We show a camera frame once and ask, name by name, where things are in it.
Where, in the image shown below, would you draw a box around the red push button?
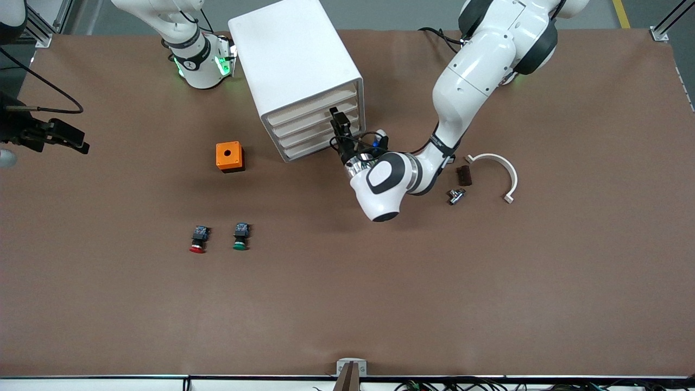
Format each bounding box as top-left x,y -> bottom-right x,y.
189,225 -> 211,254

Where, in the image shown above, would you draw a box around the green push button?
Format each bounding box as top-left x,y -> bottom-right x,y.
232,222 -> 251,251

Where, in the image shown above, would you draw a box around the brown table cover sheet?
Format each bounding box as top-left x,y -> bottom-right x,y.
0,27 -> 695,378

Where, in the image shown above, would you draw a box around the dark tapered bar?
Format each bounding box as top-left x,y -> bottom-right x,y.
332,362 -> 362,391

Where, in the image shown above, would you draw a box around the black right camera cable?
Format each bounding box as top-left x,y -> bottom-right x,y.
0,46 -> 85,115

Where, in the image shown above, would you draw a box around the aluminium frame profile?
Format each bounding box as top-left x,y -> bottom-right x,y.
649,0 -> 695,42
24,0 -> 74,48

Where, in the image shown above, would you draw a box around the orange button enclosure box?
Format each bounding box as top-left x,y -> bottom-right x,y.
216,141 -> 245,173

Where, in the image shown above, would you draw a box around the white curved bracket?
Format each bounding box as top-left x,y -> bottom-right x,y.
465,153 -> 519,204

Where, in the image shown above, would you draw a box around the grey metal bracket plate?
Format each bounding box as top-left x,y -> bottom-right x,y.
337,358 -> 368,376

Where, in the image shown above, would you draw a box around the tangled black floor cables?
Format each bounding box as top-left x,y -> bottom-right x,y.
312,377 -> 695,391

